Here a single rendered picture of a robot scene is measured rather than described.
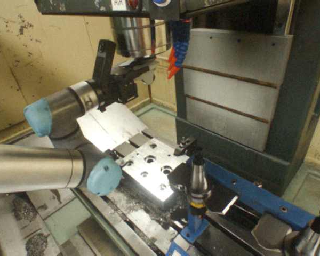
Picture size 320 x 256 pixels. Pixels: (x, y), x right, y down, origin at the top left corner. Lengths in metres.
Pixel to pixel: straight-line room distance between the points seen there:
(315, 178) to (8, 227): 1.69
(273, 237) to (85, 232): 0.82
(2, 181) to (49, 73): 1.26
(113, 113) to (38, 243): 0.97
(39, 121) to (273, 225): 0.50
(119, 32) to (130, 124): 1.16
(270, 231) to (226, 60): 0.70
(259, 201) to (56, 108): 0.46
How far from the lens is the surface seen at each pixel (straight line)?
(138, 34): 0.56
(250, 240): 0.84
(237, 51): 0.96
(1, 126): 1.62
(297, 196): 1.43
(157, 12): 0.28
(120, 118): 1.70
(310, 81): 0.95
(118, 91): 0.58
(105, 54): 0.56
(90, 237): 1.09
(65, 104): 0.51
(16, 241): 1.34
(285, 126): 1.05
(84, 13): 0.44
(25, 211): 1.45
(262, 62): 0.93
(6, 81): 1.55
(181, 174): 0.55
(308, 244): 0.44
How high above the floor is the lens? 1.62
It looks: 34 degrees down
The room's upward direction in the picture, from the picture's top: 8 degrees counter-clockwise
